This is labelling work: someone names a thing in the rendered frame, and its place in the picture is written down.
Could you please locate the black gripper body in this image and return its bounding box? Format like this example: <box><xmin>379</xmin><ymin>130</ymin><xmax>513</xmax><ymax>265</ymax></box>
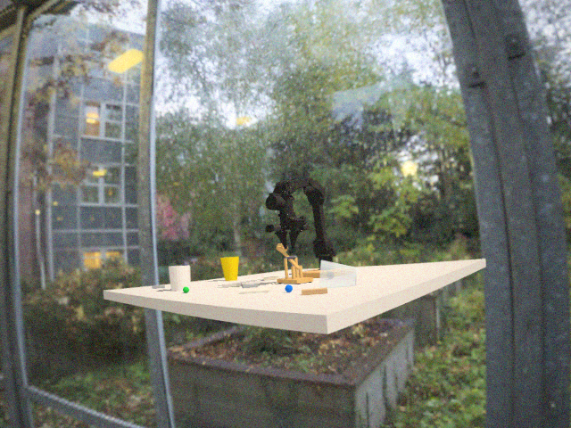
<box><xmin>265</xmin><ymin>210</ymin><xmax>310</xmax><ymax>233</ymax></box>

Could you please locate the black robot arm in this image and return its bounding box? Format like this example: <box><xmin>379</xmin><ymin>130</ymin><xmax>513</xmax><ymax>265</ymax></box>
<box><xmin>265</xmin><ymin>177</ymin><xmax>335</xmax><ymax>268</ymax></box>

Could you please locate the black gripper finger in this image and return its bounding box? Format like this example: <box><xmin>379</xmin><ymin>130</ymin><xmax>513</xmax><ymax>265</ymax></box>
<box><xmin>274</xmin><ymin>232</ymin><xmax>287</xmax><ymax>249</ymax></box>
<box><xmin>289</xmin><ymin>231</ymin><xmax>302</xmax><ymax>249</ymax></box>

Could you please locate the yellow cup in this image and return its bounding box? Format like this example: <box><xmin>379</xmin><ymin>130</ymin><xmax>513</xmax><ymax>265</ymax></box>
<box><xmin>220</xmin><ymin>257</ymin><xmax>239</xmax><ymax>281</ymax></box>

